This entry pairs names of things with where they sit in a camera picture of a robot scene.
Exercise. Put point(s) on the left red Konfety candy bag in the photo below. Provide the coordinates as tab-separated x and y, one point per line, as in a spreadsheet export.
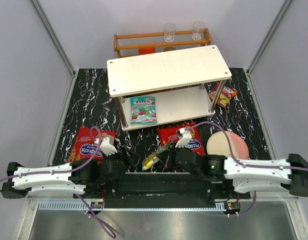
84	146

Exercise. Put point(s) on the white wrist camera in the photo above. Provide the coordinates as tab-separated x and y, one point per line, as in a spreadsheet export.
185	137
105	146

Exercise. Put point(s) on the orange round object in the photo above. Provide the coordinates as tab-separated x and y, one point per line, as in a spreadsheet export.
146	50

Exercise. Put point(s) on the brown wooden rack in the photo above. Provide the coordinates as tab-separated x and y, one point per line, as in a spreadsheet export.
156	40

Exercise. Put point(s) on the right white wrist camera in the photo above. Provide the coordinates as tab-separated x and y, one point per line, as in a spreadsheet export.
185	137

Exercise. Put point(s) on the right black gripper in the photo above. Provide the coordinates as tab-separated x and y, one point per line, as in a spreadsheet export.
172	152

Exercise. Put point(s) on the olive round lid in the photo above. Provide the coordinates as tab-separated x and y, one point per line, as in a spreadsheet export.
169	48

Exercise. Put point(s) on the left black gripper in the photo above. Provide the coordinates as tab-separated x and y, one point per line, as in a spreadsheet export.
122	155

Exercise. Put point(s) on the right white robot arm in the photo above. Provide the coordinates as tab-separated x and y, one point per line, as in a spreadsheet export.
246	175

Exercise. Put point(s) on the black marble mat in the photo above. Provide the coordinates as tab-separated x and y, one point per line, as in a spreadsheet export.
91	105

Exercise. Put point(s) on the green yellow Fox's candy bag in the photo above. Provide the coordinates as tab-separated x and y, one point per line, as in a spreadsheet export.
153	158

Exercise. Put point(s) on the right red Konfety candy bag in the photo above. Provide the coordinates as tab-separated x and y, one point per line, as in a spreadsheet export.
169	134

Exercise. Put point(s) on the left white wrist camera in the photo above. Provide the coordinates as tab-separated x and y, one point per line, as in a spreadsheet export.
105	146

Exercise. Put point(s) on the red konfety candy bag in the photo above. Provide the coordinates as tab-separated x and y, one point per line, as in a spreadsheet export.
169	134
84	146

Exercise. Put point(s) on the white two-tier shelf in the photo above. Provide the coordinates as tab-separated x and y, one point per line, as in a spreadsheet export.
175	78

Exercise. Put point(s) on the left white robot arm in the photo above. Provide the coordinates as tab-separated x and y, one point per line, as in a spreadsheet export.
84	177

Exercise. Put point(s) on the teal Fox's mint candy bag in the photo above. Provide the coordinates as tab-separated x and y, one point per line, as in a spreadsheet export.
143	110

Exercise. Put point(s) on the clear drinking glass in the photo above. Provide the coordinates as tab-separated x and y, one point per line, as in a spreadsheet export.
169	30
198	28

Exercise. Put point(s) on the cream floral plate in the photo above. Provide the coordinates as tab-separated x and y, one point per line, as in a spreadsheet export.
217	144

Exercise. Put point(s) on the orange Fox's candy bag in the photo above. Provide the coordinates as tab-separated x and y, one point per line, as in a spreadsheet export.
227	94

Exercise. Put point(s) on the left clear drinking glass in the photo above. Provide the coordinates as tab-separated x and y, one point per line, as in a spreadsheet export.
169	30

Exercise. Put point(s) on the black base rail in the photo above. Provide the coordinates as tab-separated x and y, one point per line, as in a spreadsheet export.
162	191

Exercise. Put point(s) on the right clear drinking glass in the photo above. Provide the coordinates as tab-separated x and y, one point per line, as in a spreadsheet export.
198	28

